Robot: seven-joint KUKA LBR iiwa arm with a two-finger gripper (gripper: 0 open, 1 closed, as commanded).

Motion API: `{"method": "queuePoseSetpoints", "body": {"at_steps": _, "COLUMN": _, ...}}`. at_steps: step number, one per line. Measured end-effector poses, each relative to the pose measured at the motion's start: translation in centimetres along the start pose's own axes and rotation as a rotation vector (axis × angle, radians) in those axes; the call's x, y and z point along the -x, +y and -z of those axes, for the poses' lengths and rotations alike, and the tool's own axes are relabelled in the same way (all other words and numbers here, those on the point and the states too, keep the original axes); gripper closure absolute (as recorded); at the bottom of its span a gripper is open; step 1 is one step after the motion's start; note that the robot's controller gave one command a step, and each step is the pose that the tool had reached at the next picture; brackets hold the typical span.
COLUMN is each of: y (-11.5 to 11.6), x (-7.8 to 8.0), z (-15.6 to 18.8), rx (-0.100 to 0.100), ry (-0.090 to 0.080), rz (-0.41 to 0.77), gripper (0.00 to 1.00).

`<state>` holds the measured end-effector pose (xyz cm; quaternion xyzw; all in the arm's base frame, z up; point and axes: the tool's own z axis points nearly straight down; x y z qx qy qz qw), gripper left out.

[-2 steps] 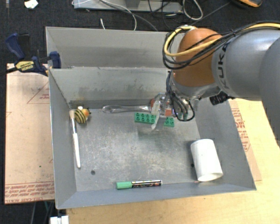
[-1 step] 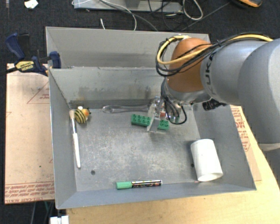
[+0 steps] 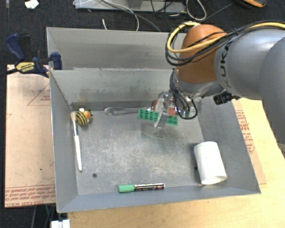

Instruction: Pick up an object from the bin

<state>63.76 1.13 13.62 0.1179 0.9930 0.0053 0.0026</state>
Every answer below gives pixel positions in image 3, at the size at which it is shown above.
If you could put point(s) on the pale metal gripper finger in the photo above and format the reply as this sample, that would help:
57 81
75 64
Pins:
160 104
161 120

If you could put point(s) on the green toy brick plate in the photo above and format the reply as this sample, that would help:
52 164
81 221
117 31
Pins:
147 115

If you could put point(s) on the grey metal bin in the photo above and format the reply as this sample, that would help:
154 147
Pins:
133 151

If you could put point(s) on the clear plastic spoon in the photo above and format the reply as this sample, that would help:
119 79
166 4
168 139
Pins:
118 110

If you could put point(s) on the white plastic cup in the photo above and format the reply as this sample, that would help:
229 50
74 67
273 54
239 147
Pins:
210 163

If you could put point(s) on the green capped marker pen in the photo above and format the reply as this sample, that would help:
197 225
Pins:
142 187

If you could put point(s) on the yellow and black toy bee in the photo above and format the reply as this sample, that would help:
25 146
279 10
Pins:
83 117

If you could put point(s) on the brown cardboard board, red print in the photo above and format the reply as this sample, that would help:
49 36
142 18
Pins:
28 139

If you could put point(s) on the black cylinder on white bracket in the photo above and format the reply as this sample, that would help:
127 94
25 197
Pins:
224 98

